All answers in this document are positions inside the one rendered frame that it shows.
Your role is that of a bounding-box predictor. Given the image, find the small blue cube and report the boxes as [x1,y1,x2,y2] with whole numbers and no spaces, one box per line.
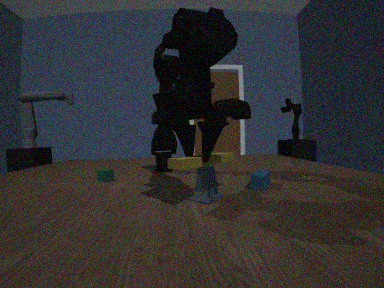
[251,170,271,191]

